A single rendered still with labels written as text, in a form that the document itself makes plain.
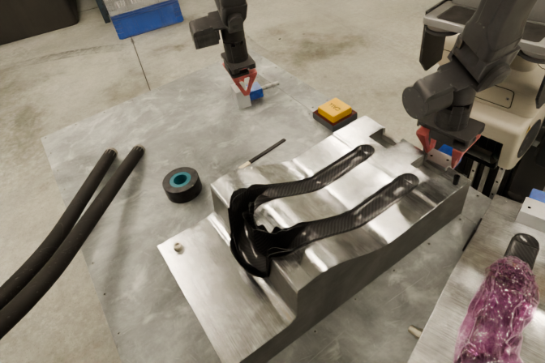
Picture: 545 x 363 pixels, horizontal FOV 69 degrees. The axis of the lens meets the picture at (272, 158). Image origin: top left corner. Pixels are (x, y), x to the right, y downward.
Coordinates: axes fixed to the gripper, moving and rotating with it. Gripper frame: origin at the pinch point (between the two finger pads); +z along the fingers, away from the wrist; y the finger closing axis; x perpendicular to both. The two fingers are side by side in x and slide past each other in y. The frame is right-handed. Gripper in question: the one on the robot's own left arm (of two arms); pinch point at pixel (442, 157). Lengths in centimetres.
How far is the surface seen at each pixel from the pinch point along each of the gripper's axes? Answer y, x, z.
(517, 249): 19.5, -12.2, -0.6
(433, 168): 1.3, -6.2, -2.4
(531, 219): 18.9, -7.1, -2.9
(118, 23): -319, 57, 72
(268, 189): -15.1, -32.9, -7.1
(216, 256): -15.2, -46.0, -1.0
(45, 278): -28, -68, -7
